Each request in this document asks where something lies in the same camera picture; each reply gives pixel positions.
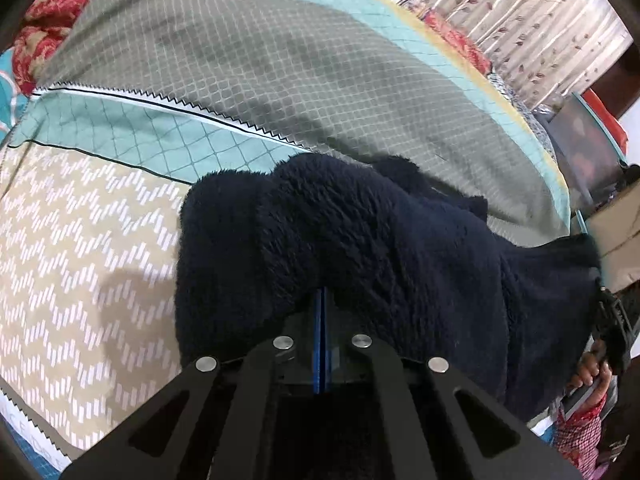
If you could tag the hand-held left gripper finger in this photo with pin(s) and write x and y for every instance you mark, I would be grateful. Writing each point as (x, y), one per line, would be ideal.
(317, 345)
(326, 345)

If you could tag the navy fleece garment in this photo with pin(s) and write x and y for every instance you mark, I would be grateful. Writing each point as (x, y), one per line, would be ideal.
(375, 240)

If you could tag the person's right hand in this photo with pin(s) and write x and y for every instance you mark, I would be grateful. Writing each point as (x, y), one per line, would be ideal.
(592, 367)

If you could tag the cardboard box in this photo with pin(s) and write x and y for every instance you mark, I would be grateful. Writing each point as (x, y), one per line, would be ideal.
(617, 230)

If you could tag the person's red patterned clothing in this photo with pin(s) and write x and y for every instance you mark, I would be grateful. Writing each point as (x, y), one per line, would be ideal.
(575, 430)

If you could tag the red bin lid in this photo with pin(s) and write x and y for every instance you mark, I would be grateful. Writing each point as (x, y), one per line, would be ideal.
(607, 115)

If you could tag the patterned patchwork bedspread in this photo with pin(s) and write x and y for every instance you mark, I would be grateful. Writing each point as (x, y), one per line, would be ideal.
(200, 60)

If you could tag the leaf print curtain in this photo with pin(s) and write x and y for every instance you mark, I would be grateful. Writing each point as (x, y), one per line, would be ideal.
(525, 25)

